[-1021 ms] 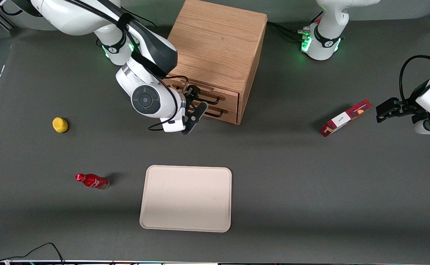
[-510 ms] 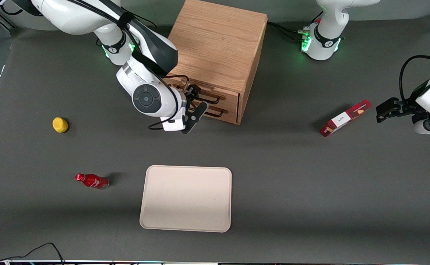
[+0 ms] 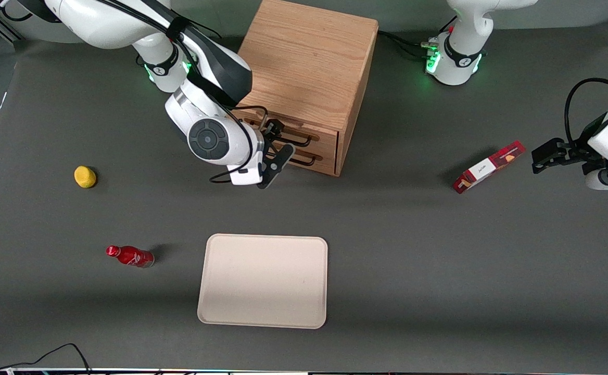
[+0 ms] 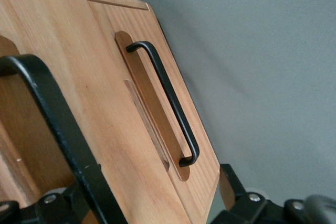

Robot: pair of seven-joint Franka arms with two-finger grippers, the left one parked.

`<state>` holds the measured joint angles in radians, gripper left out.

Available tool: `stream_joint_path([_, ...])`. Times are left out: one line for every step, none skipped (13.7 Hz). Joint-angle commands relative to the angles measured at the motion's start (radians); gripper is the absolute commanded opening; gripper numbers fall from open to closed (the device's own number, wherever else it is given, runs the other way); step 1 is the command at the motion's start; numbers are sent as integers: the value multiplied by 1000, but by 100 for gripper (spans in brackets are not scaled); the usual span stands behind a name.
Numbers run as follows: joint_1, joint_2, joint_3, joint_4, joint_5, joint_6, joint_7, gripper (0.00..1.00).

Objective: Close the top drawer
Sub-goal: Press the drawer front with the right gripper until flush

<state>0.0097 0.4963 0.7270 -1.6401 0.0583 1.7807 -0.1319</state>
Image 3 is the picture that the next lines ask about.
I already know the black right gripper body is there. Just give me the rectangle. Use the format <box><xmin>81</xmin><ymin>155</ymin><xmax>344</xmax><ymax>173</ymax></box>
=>
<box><xmin>255</xmin><ymin>129</ymin><xmax>280</xmax><ymax>179</ymax></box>

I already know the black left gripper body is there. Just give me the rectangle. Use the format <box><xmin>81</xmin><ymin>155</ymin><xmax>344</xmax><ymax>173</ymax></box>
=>
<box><xmin>563</xmin><ymin>135</ymin><xmax>608</xmax><ymax>176</ymax></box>

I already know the wooden drawer with long handle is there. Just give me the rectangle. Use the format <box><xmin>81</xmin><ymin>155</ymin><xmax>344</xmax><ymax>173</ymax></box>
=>
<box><xmin>234</xmin><ymin>107</ymin><xmax>338</xmax><ymax>157</ymax></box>

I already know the oak wooden drawer cabinet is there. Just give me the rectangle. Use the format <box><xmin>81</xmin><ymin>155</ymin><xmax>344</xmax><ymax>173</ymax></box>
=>
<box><xmin>231</xmin><ymin>0</ymin><xmax>378</xmax><ymax>178</ymax></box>

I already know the red and white carton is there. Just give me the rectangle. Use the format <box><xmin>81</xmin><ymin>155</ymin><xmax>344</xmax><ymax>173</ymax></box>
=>
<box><xmin>453</xmin><ymin>141</ymin><xmax>526</xmax><ymax>194</ymax></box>

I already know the beige rectangular tray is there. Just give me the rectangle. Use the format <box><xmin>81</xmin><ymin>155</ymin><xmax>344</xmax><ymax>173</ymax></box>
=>
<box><xmin>197</xmin><ymin>233</ymin><xmax>328</xmax><ymax>330</ymax></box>

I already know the red drink bottle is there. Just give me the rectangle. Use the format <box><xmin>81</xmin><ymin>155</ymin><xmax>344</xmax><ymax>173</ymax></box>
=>
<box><xmin>106</xmin><ymin>245</ymin><xmax>155</xmax><ymax>269</ymax></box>

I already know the yellow lemon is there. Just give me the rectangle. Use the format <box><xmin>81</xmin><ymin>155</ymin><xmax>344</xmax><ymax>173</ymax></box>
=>
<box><xmin>74</xmin><ymin>166</ymin><xmax>97</xmax><ymax>189</ymax></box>

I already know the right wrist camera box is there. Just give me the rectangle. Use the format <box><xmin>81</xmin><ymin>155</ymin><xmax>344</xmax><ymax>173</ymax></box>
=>
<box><xmin>230</xmin><ymin>151</ymin><xmax>264</xmax><ymax>186</ymax></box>

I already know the wooden drawer with short handle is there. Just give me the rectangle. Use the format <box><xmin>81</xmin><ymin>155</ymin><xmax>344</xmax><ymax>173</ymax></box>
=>
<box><xmin>283</xmin><ymin>146</ymin><xmax>337</xmax><ymax>177</ymax></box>

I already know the black left arm looped cable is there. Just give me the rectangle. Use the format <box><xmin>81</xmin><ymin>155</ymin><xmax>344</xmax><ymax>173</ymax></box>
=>
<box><xmin>564</xmin><ymin>78</ymin><xmax>608</xmax><ymax>146</ymax></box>

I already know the black right arm base cable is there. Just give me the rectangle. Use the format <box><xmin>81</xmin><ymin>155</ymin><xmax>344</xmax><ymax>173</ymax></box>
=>
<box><xmin>192</xmin><ymin>21</ymin><xmax>222</xmax><ymax>39</ymax></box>

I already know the black arm base cable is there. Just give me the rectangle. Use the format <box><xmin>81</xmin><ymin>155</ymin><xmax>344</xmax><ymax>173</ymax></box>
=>
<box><xmin>192</xmin><ymin>21</ymin><xmax>222</xmax><ymax>39</ymax></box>
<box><xmin>377</xmin><ymin>30</ymin><xmax>440</xmax><ymax>59</ymax></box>

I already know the black left arm base cable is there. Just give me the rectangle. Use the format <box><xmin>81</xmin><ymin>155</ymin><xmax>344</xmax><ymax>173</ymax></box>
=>
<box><xmin>377</xmin><ymin>30</ymin><xmax>440</xmax><ymax>59</ymax></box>

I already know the thin black table-edge cable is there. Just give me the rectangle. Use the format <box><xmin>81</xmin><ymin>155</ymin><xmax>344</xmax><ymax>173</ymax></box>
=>
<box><xmin>0</xmin><ymin>343</ymin><xmax>92</xmax><ymax>375</ymax></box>

